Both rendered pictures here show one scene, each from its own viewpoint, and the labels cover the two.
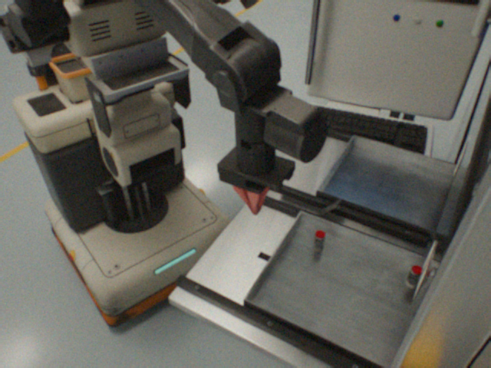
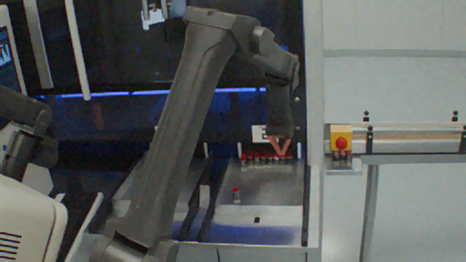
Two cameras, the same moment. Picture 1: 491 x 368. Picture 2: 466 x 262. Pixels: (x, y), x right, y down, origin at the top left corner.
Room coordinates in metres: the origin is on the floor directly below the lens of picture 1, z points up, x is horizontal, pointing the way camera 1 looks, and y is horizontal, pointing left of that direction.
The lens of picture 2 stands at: (0.90, 0.91, 1.64)
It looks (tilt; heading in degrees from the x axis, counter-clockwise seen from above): 25 degrees down; 252
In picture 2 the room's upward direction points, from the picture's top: 5 degrees counter-clockwise
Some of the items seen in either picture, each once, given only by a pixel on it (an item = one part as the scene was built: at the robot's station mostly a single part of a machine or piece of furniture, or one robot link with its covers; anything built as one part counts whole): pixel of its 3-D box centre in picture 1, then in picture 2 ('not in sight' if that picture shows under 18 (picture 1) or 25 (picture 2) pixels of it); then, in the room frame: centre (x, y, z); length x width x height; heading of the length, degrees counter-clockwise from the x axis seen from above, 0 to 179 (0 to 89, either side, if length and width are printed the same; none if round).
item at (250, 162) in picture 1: (255, 152); (278, 115); (0.49, -0.02, 1.20); 0.10 x 0.07 x 0.07; 60
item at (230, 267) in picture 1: (348, 229); (209, 196); (0.65, -0.23, 0.87); 0.70 x 0.48 x 0.02; 150
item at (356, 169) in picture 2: not in sight; (343, 163); (0.16, -0.22, 0.87); 0.14 x 0.13 x 0.02; 60
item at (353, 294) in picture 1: (355, 290); (264, 179); (0.47, -0.21, 0.90); 0.34 x 0.26 x 0.04; 61
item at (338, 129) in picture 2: not in sight; (340, 136); (0.19, -0.19, 1.00); 0.08 x 0.07 x 0.07; 60
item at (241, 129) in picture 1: (258, 117); (278, 92); (0.49, -0.02, 1.26); 0.07 x 0.06 x 0.07; 47
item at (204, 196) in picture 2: (308, 201); (200, 206); (0.70, -0.14, 0.91); 0.14 x 0.03 x 0.06; 59
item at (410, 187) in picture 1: (403, 187); (165, 177); (0.76, -0.38, 0.90); 0.34 x 0.26 x 0.04; 60
